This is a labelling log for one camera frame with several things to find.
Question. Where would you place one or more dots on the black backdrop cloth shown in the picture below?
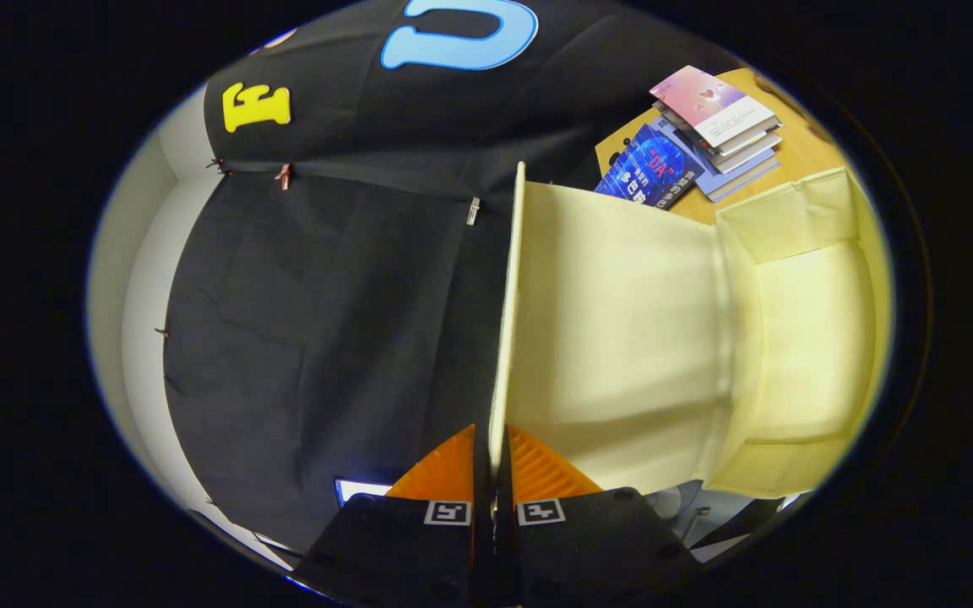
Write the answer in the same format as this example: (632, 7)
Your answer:
(326, 295)

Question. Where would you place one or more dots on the pale green fabric storage box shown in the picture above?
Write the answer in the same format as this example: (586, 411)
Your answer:
(622, 338)

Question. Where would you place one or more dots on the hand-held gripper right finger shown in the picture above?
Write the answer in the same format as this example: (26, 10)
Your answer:
(588, 549)

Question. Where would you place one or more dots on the copper clip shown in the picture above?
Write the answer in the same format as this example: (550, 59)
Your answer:
(284, 176)

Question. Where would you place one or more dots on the dark blue book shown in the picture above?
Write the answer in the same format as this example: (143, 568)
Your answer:
(651, 169)

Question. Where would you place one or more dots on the pale blue book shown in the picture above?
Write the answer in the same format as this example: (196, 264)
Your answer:
(731, 179)

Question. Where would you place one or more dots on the silver clip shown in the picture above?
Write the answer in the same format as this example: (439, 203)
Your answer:
(473, 211)

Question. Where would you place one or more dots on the black clip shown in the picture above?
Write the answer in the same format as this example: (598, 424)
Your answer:
(218, 165)

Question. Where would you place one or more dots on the lit computer monitor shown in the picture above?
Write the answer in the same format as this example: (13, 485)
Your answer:
(360, 490)

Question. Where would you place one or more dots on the white paged book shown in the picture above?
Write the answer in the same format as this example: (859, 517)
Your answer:
(748, 148)

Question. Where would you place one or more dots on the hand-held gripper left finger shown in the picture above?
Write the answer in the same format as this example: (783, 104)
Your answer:
(419, 549)

